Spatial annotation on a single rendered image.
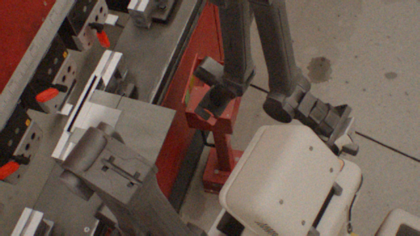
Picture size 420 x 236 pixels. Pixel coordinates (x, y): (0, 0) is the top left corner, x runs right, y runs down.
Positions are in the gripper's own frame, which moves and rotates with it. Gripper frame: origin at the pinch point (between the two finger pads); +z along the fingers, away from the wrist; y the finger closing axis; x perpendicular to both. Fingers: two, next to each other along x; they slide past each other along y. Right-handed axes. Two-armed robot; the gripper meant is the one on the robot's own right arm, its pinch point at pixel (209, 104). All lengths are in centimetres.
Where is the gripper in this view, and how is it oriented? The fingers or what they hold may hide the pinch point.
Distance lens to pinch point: 153.6
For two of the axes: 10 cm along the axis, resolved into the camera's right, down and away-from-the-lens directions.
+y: -5.2, 7.8, -3.6
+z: -3.0, 2.4, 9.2
